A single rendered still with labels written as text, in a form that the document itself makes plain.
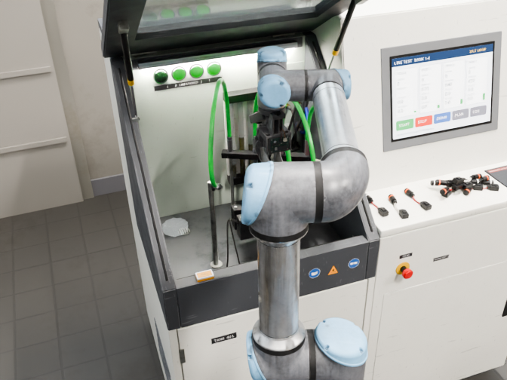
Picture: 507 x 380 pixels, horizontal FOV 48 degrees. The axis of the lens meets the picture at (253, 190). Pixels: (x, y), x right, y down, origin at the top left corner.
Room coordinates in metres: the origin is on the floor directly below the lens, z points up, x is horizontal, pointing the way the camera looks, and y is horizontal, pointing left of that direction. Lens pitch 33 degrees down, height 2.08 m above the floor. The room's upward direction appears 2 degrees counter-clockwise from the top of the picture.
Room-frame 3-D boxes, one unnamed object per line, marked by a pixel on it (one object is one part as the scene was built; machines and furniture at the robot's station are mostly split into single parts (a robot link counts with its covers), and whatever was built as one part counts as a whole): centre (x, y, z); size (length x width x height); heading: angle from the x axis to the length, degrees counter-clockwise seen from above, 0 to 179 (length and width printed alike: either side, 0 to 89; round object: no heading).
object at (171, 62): (1.83, 0.10, 1.43); 0.54 x 0.03 x 0.02; 108
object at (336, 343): (0.88, -0.18, 1.07); 0.13 x 0.12 x 0.14; 90
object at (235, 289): (1.35, -0.06, 0.87); 0.62 x 0.04 x 0.16; 108
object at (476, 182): (1.67, -0.73, 1.01); 0.23 x 0.11 x 0.06; 108
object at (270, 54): (1.39, -0.05, 1.54); 0.09 x 0.08 x 0.11; 0
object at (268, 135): (1.38, -0.06, 1.38); 0.09 x 0.08 x 0.12; 18
